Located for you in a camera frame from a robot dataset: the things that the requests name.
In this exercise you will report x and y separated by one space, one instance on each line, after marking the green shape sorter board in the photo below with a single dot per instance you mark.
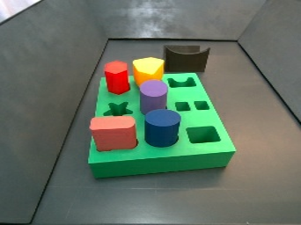
204 146

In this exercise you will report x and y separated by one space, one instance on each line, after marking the dark blue cylinder block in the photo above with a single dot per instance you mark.
163 127

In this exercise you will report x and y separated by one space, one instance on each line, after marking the purple cylinder block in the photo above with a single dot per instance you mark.
153 96

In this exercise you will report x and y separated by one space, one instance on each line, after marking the pink rounded rectangular block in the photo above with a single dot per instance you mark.
114 132

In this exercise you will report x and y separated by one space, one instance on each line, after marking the yellow pentagonal prism block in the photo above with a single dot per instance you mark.
147 69

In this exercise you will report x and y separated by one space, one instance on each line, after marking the red hexagonal prism block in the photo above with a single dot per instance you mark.
117 77

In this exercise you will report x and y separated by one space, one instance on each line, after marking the black curved block holder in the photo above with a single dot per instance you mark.
185 58

